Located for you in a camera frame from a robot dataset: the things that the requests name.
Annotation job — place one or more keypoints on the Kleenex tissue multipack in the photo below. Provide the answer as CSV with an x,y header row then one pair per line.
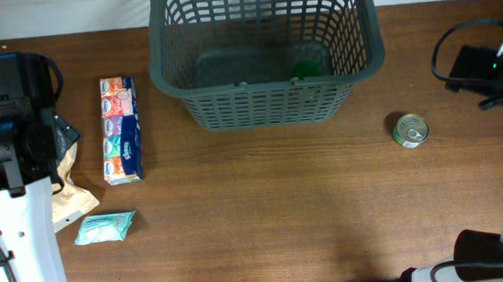
x,y
122,155

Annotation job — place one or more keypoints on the glass jar green lid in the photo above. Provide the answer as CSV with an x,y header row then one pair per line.
x,y
307,68

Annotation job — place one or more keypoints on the tin can with pull tab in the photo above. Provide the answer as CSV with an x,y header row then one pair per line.
x,y
411,130

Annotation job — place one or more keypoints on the teal wet wipes pack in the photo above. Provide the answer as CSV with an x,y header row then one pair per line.
x,y
104,228

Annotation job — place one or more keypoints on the grey plastic shopping basket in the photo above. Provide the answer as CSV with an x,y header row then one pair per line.
x,y
230,62

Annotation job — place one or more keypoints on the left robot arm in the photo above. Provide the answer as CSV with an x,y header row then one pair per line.
x,y
29,157

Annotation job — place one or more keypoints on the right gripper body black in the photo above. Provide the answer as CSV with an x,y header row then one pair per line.
x,y
484,73

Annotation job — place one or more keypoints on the crumpled brown paper pouch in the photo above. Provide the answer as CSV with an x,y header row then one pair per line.
x,y
72,202

